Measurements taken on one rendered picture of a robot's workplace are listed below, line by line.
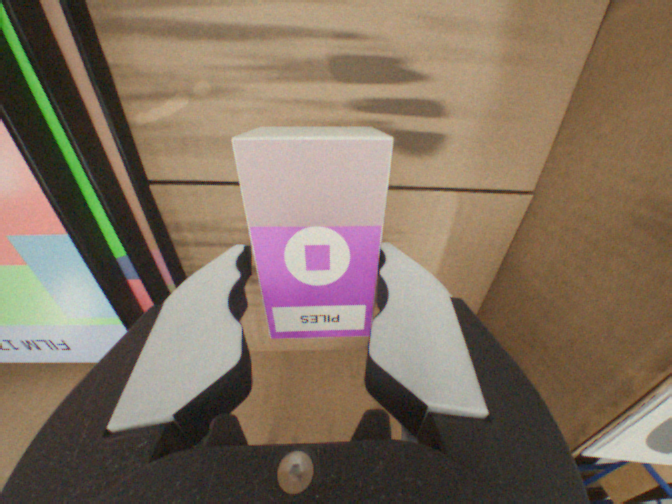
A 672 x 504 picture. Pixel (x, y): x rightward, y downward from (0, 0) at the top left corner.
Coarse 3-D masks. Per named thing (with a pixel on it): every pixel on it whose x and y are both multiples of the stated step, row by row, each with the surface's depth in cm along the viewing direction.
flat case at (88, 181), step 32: (0, 0) 7; (32, 0) 8; (32, 32) 8; (32, 64) 8; (64, 64) 9; (64, 96) 9; (64, 128) 9; (96, 160) 10; (96, 192) 10; (128, 224) 12; (128, 256) 12; (160, 288) 14
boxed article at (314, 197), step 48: (240, 144) 8; (288, 144) 8; (336, 144) 8; (384, 144) 8; (288, 192) 9; (336, 192) 9; (384, 192) 9; (288, 240) 10; (336, 240) 10; (288, 288) 11; (336, 288) 12; (288, 336) 13; (336, 336) 13
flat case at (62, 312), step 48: (0, 48) 7; (0, 96) 7; (0, 144) 8; (48, 144) 9; (0, 192) 9; (48, 192) 9; (0, 240) 10; (48, 240) 10; (96, 240) 11; (0, 288) 11; (48, 288) 11; (96, 288) 11; (0, 336) 13; (48, 336) 13; (96, 336) 13
